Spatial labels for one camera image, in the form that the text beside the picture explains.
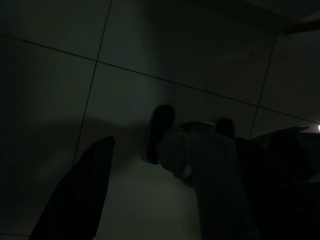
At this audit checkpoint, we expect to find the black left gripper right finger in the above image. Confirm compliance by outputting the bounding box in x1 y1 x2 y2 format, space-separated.
236 138 320 240

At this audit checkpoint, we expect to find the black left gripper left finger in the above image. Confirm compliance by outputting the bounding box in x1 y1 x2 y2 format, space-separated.
28 136 116 240

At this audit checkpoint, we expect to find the silver robot leg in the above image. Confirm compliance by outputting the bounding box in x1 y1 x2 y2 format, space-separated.
216 117 236 140
146 104 253 240

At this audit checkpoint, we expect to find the silver robot left leg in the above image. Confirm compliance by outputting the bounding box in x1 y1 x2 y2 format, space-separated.
146 104 253 240

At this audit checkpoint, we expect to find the silver robot right leg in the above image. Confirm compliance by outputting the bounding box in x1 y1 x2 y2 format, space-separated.
216 117 236 140

